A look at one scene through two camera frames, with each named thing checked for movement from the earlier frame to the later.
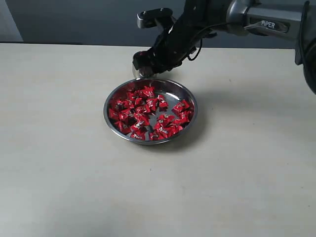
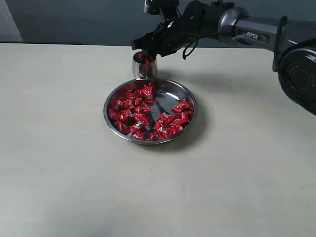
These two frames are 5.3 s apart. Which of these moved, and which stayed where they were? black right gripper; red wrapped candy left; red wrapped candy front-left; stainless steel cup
Moved: black right gripper
Stayed: red wrapped candy front-left; red wrapped candy left; stainless steel cup
